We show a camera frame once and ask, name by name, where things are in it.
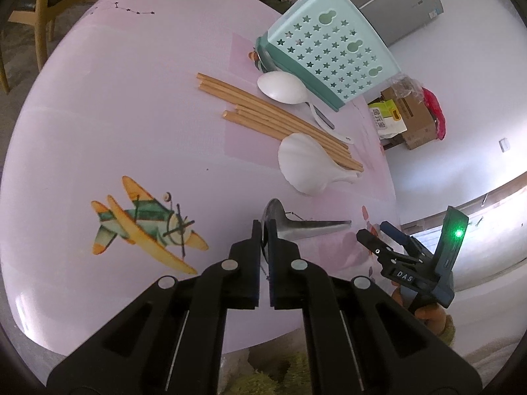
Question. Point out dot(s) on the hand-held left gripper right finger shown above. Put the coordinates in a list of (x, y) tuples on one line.
[(273, 271)]

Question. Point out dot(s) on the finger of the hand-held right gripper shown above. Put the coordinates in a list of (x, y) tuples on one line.
[(393, 230), (372, 245)]

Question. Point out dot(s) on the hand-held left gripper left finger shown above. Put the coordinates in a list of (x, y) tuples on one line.
[(255, 263)]

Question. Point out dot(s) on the white shell-shaped spoon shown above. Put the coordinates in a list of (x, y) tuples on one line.
[(304, 164)]

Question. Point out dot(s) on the bundle of wooden chopsticks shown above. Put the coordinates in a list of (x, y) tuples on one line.
[(263, 107)]

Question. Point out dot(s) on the white smooth plastic spoon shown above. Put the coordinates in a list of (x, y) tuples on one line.
[(282, 86)]

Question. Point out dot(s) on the green perforated utensil basket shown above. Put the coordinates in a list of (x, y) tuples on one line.
[(329, 49)]

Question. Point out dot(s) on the person's right hand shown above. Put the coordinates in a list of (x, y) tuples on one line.
[(432, 317)]

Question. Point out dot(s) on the green fuzzy cloth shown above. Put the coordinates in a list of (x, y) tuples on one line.
[(288, 368)]

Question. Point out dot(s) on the yellow and white rice bag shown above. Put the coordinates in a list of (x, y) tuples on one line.
[(385, 121)]

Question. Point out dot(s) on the plastic-wrapped cardboard box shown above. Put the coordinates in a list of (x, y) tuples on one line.
[(416, 123)]

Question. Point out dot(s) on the red plastic bag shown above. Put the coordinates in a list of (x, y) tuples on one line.
[(436, 111)]

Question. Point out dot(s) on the pink printed tablecloth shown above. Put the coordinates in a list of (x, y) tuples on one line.
[(123, 131)]

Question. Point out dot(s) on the silver refrigerator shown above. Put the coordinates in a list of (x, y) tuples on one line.
[(395, 4)]

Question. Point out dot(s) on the wooden chair with dark seat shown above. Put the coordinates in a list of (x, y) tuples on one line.
[(43, 8)]

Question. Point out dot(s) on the white wall socket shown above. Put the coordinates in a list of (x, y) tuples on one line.
[(504, 145)]

